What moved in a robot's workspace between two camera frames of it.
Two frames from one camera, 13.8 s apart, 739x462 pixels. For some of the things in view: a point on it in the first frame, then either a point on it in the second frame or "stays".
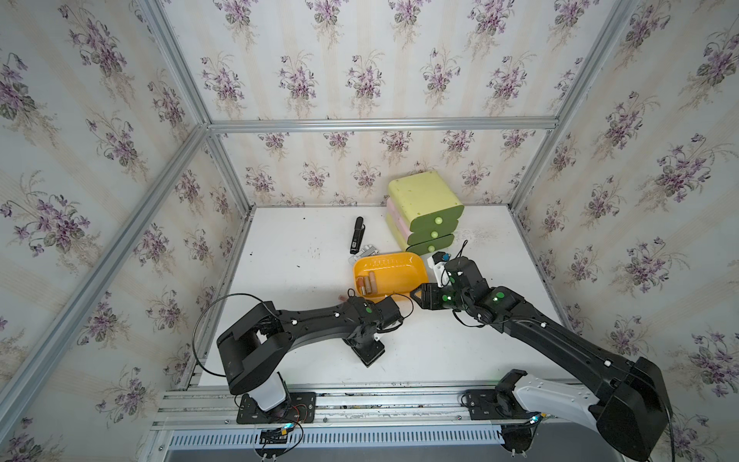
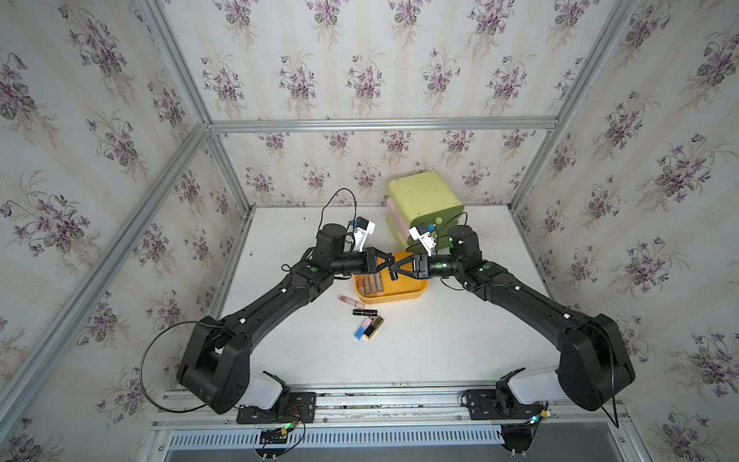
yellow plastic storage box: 380,275 stays
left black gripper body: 371,352 to 352,263
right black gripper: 427,294 to 420,267
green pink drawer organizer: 421,213 stays
